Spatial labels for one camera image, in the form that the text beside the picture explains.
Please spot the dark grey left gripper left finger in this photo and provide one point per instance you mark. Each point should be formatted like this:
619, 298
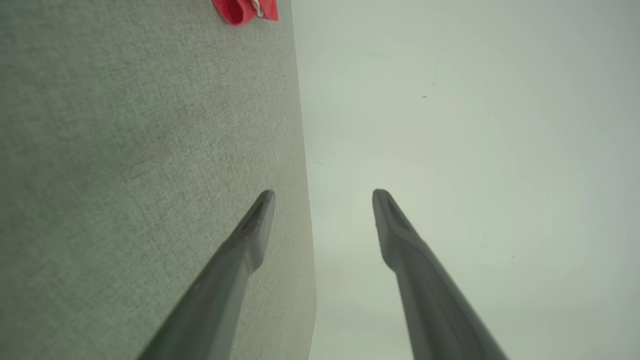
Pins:
220, 295

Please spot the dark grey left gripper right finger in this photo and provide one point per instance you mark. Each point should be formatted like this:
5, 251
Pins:
430, 300

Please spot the red shorts with white stripe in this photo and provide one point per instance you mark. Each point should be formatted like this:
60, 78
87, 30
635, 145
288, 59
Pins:
237, 10

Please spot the grey fabric sofa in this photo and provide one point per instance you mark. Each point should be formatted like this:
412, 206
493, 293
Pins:
125, 175

